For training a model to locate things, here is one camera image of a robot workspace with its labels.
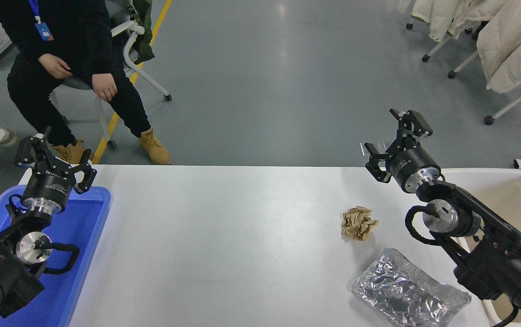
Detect white chair frame with casters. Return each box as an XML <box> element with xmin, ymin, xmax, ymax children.
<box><xmin>447</xmin><ymin>50</ymin><xmax>521</xmax><ymax>125</ymax></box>
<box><xmin>406</xmin><ymin>18</ymin><xmax>455</xmax><ymax>63</ymax></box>

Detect person's tan boot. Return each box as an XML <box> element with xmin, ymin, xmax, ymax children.
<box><xmin>51</xmin><ymin>139</ymin><xmax>94</xmax><ymax>165</ymax></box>
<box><xmin>139</xmin><ymin>127</ymin><xmax>171</xmax><ymax>165</ymax></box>

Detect large cream puffer coat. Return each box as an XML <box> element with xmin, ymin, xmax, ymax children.
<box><xmin>477</xmin><ymin>0</ymin><xmax>521</xmax><ymax>94</ymax></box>

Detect grey chair with white frame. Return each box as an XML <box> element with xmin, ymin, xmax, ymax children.
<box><xmin>49</xmin><ymin>20</ymin><xmax>172</xmax><ymax>150</ymax></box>

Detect dark green jacket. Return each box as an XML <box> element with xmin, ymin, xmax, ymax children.
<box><xmin>132</xmin><ymin>0</ymin><xmax>155</xmax><ymax>64</ymax></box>

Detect blue plastic tray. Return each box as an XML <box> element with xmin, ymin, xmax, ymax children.
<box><xmin>0</xmin><ymin>185</ymin><xmax>112</xmax><ymax>327</ymax></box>

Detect person's left hand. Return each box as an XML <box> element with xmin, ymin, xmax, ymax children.
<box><xmin>91</xmin><ymin>74</ymin><xmax>118</xmax><ymax>102</ymax></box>

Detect person's tan right boot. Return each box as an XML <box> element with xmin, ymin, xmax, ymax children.
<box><xmin>51</xmin><ymin>139</ymin><xmax>94</xmax><ymax>165</ymax></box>

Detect person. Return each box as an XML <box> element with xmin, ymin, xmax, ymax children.
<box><xmin>0</xmin><ymin>0</ymin><xmax>171</xmax><ymax>165</ymax></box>

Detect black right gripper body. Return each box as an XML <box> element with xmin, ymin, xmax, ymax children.
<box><xmin>390</xmin><ymin>145</ymin><xmax>440</xmax><ymax>188</ymax></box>

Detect tan paper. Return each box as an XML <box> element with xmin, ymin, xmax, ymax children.
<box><xmin>341</xmin><ymin>206</ymin><xmax>379</xmax><ymax>242</ymax></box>

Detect large pale plastic bin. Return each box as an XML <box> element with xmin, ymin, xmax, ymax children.
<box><xmin>432</xmin><ymin>167</ymin><xmax>521</xmax><ymax>327</ymax></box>

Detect badge on blue lanyard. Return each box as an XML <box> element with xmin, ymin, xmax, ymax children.
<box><xmin>28</xmin><ymin>0</ymin><xmax>55</xmax><ymax>42</ymax></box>

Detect person's right hand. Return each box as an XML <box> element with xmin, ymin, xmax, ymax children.
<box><xmin>38</xmin><ymin>54</ymin><xmax>74</xmax><ymax>80</ymax></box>

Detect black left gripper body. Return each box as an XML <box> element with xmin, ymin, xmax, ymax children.
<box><xmin>22</xmin><ymin>161</ymin><xmax>77</xmax><ymax>208</ymax></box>

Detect silver foil tray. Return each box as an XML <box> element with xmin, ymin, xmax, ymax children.
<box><xmin>351</xmin><ymin>248</ymin><xmax>472</xmax><ymax>327</ymax></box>

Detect person's tan left boot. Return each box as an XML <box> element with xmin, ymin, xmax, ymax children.
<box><xmin>139</xmin><ymin>127</ymin><xmax>171</xmax><ymax>165</ymax></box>

